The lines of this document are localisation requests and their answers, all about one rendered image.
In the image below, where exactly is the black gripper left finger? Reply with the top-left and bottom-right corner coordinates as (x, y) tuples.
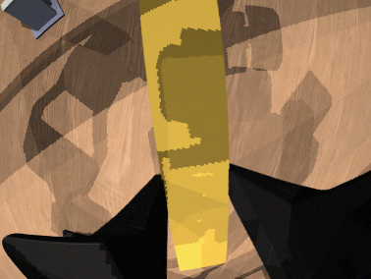
(1, 174), (169, 279)

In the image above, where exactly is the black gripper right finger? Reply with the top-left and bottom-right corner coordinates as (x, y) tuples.
(228, 163), (371, 279)

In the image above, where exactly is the yellow bar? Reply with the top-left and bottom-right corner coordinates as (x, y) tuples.
(138, 0), (230, 270)

